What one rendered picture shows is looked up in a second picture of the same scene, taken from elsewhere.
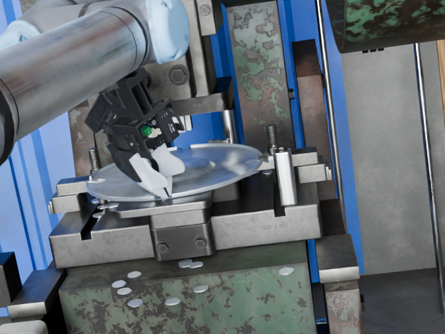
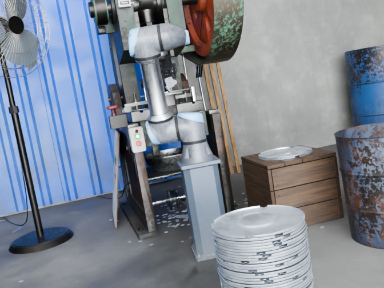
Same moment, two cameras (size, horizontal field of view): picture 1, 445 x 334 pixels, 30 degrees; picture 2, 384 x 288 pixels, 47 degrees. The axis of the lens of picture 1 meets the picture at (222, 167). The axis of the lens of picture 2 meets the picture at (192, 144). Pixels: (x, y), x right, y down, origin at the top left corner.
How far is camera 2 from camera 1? 1.58 m
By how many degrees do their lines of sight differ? 22
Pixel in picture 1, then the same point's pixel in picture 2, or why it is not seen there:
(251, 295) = not seen: hidden behind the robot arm
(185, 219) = (170, 103)
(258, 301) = not seen: hidden behind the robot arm
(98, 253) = (144, 116)
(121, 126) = (165, 68)
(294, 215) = (197, 103)
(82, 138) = (117, 101)
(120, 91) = (165, 59)
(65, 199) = (127, 108)
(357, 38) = (211, 54)
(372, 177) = not seen: hidden behind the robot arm
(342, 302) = (216, 116)
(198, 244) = (174, 110)
